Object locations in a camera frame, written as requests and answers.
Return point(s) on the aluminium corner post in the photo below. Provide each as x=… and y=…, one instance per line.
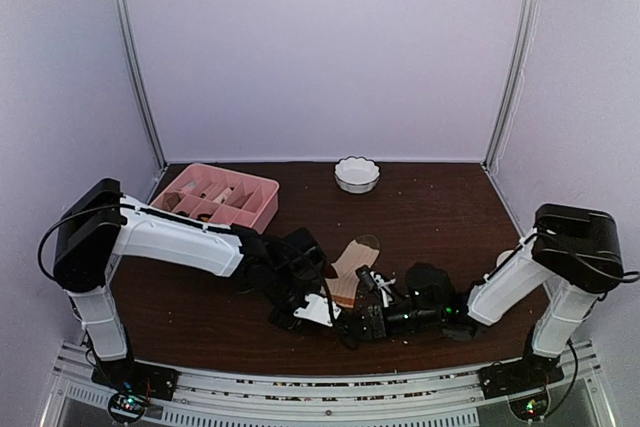
x=137, y=82
x=514, y=79

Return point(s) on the white cup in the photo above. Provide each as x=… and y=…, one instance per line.
x=503, y=258

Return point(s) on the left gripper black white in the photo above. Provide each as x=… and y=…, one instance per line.
x=305, y=321

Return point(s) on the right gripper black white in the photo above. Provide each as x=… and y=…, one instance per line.
x=374, y=320

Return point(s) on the striped beige brown sock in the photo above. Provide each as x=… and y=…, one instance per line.
x=362, y=251

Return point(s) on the pink divided organizer tray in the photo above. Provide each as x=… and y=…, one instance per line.
x=221, y=196

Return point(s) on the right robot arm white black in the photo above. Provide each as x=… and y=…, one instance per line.
x=580, y=247

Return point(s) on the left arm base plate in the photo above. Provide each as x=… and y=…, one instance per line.
x=128, y=376

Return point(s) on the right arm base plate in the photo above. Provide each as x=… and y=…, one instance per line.
x=509, y=378

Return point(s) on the right aluminium corner post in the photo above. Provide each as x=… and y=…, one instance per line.
x=514, y=79

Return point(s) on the left aluminium corner post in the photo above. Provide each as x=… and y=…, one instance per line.
x=137, y=82

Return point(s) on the aluminium front table rail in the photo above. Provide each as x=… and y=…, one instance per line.
x=443, y=397

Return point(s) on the white scalloped ceramic bowl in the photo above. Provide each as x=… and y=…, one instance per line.
x=356, y=175

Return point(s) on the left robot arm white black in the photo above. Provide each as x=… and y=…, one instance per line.
x=106, y=223

